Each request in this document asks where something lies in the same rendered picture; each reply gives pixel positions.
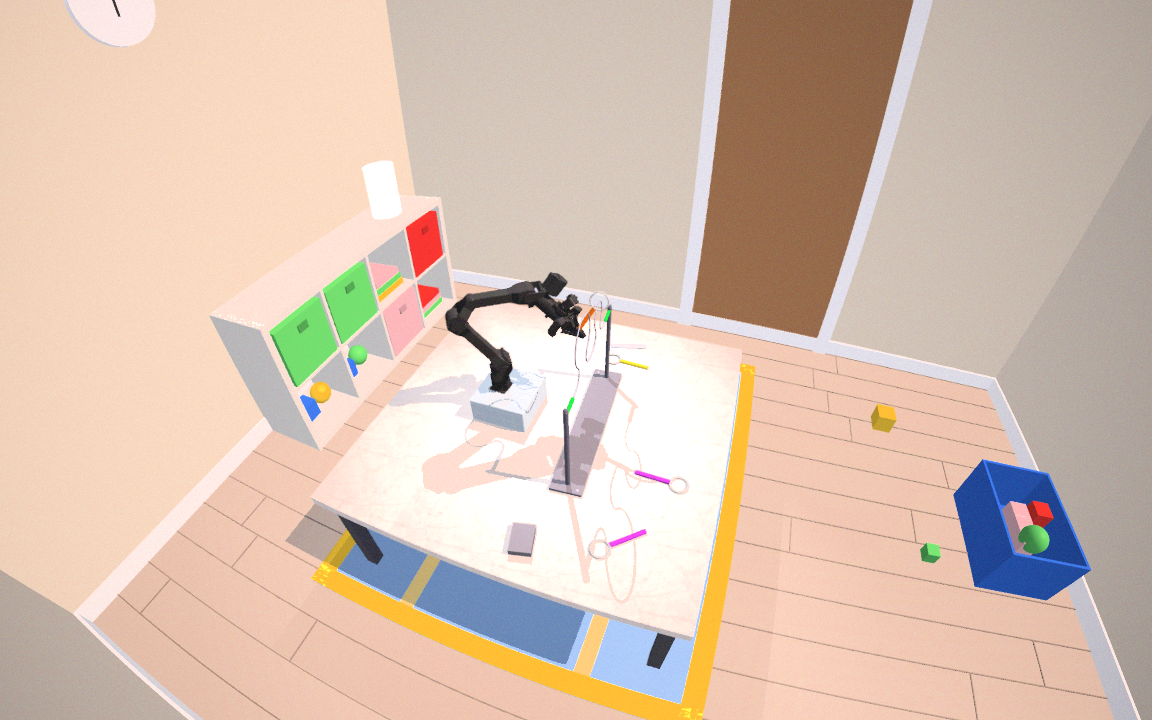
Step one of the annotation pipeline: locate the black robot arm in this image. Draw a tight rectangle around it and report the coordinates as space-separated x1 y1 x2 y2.
445 272 579 394

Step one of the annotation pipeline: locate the orange bar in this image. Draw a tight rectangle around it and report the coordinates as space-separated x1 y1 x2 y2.
579 291 611 329

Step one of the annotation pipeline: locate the purple handle with grey loop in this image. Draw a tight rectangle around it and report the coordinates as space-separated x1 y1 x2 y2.
635 470 689 494
589 529 647 559

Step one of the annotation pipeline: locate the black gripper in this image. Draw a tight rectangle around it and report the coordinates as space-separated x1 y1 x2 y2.
544 300 586 339

